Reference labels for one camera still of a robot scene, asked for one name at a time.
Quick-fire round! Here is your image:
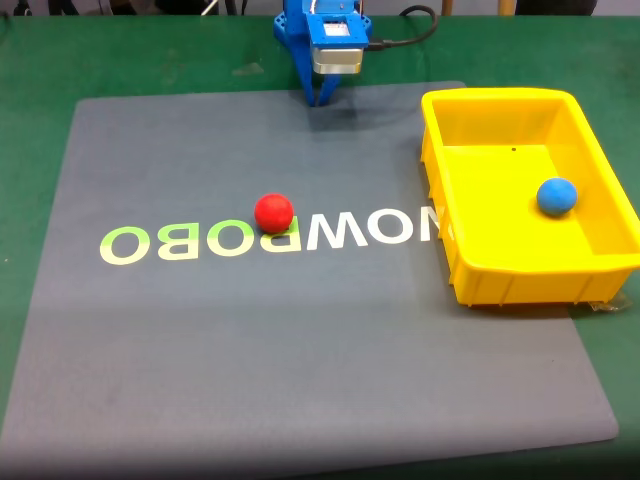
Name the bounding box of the silver camera box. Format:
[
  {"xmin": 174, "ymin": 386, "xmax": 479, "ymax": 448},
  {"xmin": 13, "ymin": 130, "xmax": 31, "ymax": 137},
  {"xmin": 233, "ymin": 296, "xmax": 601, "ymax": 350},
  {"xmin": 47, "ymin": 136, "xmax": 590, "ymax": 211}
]
[{"xmin": 310, "ymin": 45, "xmax": 366, "ymax": 76}]

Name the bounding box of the clear tape piece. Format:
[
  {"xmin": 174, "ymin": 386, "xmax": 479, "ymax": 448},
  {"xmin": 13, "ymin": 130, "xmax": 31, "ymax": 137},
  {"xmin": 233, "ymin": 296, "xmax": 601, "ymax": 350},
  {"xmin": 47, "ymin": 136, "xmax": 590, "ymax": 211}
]
[{"xmin": 587, "ymin": 292, "xmax": 633, "ymax": 314}]

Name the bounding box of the yellow plastic bin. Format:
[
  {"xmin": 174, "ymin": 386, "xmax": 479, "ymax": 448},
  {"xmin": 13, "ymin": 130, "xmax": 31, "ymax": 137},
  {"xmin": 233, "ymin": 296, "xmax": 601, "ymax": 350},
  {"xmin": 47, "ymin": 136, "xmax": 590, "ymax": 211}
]
[{"xmin": 419, "ymin": 87, "xmax": 640, "ymax": 307}]

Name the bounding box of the blue ball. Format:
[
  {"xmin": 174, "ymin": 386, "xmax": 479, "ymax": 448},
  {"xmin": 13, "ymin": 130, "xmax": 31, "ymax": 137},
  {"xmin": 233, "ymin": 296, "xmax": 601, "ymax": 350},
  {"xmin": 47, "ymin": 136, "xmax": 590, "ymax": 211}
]
[{"xmin": 536, "ymin": 177, "xmax": 579, "ymax": 218}]

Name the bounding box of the grey mat with printed letters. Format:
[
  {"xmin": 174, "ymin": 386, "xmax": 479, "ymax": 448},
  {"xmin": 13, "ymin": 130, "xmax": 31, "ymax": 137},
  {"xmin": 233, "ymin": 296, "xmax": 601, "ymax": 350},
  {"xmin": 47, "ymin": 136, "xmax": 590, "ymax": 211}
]
[{"xmin": 0, "ymin": 81, "xmax": 621, "ymax": 476}]

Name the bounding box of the black camera cable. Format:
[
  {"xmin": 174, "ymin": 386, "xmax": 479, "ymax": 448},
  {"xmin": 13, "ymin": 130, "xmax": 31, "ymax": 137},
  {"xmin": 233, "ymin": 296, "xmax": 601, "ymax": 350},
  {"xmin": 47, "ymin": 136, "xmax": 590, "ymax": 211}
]
[{"xmin": 367, "ymin": 4, "xmax": 439, "ymax": 52}]

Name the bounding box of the red ball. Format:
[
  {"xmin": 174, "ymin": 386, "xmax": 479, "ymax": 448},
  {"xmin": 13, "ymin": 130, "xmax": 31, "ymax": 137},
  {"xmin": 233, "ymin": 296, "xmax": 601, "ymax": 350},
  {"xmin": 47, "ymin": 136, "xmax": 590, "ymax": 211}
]
[{"xmin": 254, "ymin": 193, "xmax": 295, "ymax": 235}]

